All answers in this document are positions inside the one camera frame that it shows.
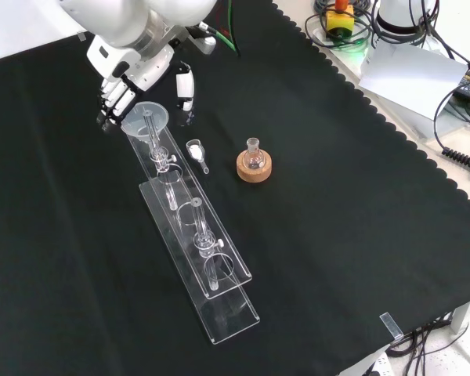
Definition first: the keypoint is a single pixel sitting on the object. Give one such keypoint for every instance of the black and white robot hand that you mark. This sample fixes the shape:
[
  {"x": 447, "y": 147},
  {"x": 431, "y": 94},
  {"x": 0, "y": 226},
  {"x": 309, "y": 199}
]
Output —
[{"x": 141, "y": 70}]

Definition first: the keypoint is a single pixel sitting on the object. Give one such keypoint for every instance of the clear plastic funnel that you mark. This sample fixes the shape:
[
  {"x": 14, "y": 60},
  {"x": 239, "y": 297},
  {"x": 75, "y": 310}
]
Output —
[{"x": 139, "y": 122}]

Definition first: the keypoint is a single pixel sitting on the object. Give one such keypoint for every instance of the glass weighing funnel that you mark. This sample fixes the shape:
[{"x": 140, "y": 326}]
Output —
[{"x": 196, "y": 150}]

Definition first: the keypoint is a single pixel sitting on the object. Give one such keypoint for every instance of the clear acrylic funnel stand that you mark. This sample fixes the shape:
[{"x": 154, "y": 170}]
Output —
[{"x": 219, "y": 258}]

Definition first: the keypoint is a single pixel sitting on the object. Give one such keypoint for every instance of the clear tape strip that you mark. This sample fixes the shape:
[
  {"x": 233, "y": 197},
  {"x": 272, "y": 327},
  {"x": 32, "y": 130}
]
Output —
[
  {"x": 391, "y": 325},
  {"x": 82, "y": 37}
]

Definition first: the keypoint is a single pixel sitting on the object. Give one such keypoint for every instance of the small round-bottom glass flask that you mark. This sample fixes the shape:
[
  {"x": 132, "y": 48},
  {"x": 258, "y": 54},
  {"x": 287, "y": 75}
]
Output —
[{"x": 254, "y": 156}]

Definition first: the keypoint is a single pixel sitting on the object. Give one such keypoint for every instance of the yellow stop button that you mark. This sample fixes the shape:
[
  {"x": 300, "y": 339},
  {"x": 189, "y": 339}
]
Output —
[{"x": 340, "y": 19}]

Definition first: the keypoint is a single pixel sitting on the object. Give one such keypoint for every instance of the black bench cloth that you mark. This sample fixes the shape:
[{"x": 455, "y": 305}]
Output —
[{"x": 337, "y": 196}]

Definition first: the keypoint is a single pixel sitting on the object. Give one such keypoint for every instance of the pale board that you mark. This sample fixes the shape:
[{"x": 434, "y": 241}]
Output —
[{"x": 411, "y": 74}]

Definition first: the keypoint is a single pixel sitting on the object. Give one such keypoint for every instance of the white power strip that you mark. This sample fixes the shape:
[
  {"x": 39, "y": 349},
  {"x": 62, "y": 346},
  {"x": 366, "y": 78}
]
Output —
[{"x": 378, "y": 364}]

